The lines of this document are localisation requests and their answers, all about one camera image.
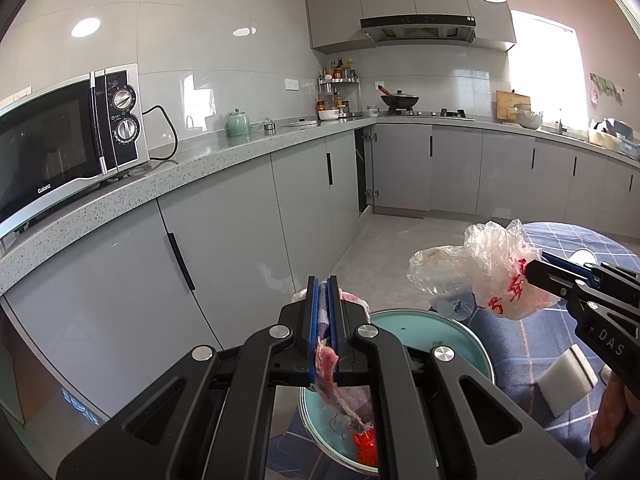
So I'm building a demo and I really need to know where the blue plaid tablecloth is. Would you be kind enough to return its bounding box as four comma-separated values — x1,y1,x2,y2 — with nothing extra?
266,216,639,479

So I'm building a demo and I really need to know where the wooden cutting board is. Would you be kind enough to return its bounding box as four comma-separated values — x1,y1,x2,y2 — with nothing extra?
495,90,530,122

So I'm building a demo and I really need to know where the teal trash basin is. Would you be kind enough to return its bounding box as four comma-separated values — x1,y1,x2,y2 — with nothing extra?
299,309,494,478

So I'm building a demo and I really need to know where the steel pot with lid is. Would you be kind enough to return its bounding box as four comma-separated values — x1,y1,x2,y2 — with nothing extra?
512,103,542,130

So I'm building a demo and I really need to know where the black wok on stove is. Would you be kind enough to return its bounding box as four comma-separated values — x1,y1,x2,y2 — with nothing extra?
378,84,419,115

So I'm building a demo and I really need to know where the white blue paper cup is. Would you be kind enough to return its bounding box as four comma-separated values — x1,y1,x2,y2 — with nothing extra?
568,248,598,266

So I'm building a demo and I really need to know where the dish rack with basins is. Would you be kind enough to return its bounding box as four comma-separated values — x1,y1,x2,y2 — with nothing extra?
588,118,639,159

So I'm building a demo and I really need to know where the silver black microwave oven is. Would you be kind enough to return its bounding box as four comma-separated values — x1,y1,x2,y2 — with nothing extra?
0,63,150,236

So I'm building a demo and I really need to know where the grey lower cabinets counter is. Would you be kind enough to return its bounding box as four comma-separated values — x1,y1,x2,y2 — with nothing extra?
0,112,640,421

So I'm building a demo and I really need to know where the metal spice rack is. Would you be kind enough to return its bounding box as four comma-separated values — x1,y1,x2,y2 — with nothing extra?
316,58,362,119

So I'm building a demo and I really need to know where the red plastic bag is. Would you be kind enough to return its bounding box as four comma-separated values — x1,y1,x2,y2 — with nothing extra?
352,427,378,468

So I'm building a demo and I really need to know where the grey pink cloth rag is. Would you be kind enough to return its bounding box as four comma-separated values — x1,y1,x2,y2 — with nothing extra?
292,278,374,434

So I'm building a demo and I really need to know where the white sponge black stripe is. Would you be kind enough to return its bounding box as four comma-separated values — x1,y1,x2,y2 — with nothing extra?
537,344,599,417

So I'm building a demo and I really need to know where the white bowl on counter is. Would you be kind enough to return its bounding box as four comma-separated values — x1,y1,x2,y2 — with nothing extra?
318,108,341,122

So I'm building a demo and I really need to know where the person's right hand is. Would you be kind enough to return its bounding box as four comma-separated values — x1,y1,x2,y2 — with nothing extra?
590,373,640,453

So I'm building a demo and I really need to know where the black range hood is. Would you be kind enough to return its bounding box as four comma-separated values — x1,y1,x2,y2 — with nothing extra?
360,14,476,44

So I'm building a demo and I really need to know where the black microwave power cable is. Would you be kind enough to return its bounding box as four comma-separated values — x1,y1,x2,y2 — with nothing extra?
127,104,180,172

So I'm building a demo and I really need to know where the clear bag red print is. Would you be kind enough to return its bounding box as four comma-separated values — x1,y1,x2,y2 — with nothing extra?
407,220,559,322

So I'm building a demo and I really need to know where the gas stove burner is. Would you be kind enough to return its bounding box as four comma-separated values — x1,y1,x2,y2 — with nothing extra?
427,108,473,122

